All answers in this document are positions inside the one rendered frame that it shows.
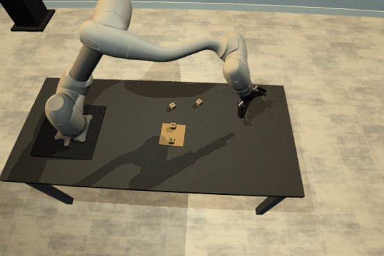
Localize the orange flat mat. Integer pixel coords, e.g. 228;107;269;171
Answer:
159;123;186;147

